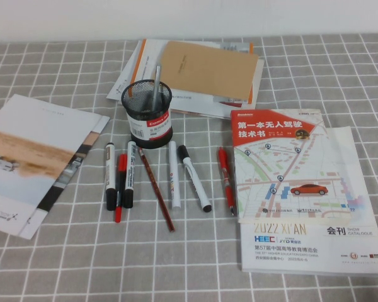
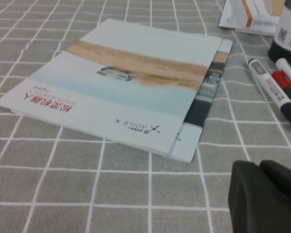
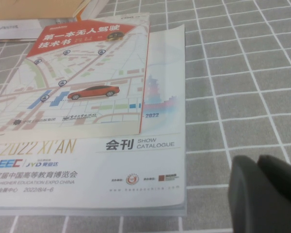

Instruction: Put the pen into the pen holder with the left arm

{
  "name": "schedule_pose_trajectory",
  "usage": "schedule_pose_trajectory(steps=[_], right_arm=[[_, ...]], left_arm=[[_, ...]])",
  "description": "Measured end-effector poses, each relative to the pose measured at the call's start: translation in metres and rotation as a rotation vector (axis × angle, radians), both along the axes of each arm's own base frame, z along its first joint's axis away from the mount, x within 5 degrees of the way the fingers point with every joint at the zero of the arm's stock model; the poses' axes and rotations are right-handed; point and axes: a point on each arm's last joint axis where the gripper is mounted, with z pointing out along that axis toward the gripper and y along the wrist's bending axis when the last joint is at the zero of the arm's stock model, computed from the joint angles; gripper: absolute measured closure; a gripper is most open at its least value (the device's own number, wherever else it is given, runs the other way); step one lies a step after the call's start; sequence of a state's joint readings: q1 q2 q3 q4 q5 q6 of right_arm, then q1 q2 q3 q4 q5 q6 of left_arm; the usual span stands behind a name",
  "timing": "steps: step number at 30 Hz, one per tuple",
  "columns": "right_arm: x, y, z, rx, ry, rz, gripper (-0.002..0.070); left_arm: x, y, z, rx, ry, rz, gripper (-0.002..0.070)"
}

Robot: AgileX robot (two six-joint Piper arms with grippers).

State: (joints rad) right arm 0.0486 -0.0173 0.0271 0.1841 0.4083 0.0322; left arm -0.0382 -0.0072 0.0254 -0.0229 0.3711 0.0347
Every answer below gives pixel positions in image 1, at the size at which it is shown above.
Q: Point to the grey metallic pen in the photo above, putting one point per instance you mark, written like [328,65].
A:
[157,78]

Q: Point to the red gel pen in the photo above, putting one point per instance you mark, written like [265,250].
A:
[225,176]

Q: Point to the black mesh pen holder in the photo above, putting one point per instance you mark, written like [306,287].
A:
[145,132]

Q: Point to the slim red and black pen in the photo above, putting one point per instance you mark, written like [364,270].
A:
[123,162]

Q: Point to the white whiteboard marker, black ends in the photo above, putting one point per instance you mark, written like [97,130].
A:
[193,179]

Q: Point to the white paint marker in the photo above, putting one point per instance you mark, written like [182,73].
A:
[174,176]

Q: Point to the white brochure with orange stripe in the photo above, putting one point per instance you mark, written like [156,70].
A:
[195,107]

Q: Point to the dark red wooden pencil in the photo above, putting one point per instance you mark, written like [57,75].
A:
[156,188]

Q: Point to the white marker with black cap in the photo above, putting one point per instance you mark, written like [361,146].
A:
[130,170]

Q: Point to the white marker with brown label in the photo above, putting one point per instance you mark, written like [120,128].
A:
[110,170]

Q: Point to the brown kraft notebook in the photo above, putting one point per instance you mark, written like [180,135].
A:
[204,69]

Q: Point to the white paper sheet with logo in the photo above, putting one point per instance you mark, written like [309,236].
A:
[121,85]

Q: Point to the red and white car book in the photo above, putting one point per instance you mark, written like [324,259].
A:
[286,163]

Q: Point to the grey checked tablecloth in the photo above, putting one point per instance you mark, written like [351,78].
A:
[189,267]

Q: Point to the white exhibition catalogue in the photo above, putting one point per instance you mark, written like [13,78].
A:
[302,251]

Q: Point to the desert car photo brochure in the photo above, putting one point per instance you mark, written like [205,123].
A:
[28,163]

